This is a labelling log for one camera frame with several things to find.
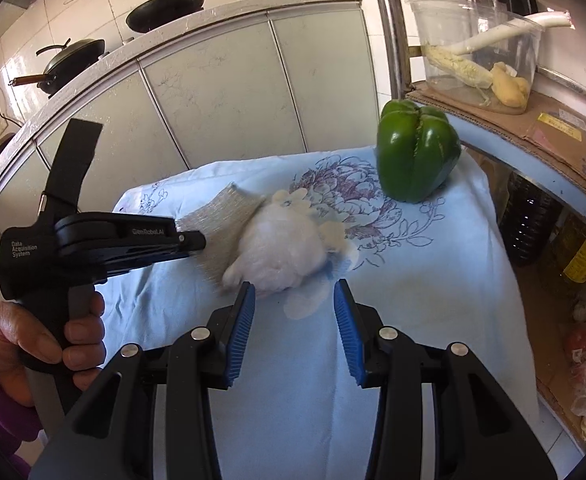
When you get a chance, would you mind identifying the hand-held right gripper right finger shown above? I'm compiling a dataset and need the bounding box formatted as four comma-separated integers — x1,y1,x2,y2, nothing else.
333,278,558,480

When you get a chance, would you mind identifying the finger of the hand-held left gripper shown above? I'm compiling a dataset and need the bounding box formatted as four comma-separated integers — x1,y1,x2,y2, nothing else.
105,230,208,276

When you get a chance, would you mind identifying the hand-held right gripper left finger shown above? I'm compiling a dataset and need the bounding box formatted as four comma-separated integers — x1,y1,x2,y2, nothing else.
28,281,257,480

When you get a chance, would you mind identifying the silver mesh cloth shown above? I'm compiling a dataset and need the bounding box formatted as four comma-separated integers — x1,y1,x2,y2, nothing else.
175,182,268,291

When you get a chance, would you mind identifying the white fluffy plush toy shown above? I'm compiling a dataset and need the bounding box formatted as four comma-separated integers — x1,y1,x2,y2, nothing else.
221,187,362,321

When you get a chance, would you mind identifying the person's left hand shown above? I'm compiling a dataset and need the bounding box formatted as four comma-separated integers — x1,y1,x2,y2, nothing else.
0,290,108,408

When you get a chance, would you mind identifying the pale blue floral cloth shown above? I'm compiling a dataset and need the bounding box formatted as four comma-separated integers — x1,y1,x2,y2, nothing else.
110,146,541,480

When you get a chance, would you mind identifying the kitchen counter cabinet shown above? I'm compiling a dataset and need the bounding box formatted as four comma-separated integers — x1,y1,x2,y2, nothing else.
0,0,381,241

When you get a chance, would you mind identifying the green bell pepper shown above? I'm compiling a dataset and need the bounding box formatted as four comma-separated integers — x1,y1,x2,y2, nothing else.
376,99,462,204

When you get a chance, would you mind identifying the black lidded pan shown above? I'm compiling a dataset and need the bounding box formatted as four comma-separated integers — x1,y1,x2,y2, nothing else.
12,37,110,97

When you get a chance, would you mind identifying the dark oil bottle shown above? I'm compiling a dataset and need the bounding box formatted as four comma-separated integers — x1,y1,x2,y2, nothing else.
498,170,566,267

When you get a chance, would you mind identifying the yellow label bottle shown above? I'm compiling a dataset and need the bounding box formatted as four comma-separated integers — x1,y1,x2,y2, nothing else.
540,210,586,286

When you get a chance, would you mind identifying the corn cob with husk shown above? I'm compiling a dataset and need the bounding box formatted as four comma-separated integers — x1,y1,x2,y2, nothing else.
423,44,496,97

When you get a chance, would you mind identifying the metal storage rack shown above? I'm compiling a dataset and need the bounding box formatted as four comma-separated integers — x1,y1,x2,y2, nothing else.
368,0,586,461

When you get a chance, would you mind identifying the ginger root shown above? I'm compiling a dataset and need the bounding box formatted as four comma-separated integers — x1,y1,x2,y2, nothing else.
488,61,532,110

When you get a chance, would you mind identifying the clear plastic container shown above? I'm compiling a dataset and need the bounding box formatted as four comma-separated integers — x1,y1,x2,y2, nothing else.
404,0,544,112

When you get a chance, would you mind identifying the white leek stalk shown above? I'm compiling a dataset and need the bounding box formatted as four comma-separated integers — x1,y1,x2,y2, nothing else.
425,10,574,61

